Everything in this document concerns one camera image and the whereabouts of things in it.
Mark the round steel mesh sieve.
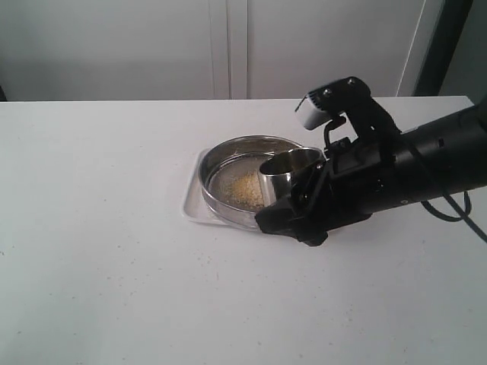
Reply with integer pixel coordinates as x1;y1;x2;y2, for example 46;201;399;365
199;135;300;228

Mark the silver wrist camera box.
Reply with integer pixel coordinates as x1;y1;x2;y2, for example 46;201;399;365
294;88;346;131

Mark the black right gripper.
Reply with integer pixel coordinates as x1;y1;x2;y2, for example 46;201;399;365
255;76;401;246

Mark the white rectangular plastic tray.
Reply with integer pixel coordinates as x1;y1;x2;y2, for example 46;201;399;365
181;148;260;233

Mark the pile of beige rice grains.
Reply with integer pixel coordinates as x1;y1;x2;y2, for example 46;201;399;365
223;172;264;211

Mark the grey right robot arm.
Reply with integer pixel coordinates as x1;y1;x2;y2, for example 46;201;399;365
255;77;486;246

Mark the stainless steel cup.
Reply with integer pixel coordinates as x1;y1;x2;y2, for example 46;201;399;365
257;147;324;207

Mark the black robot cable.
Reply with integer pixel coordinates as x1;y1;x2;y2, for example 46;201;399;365
418;189;487;244

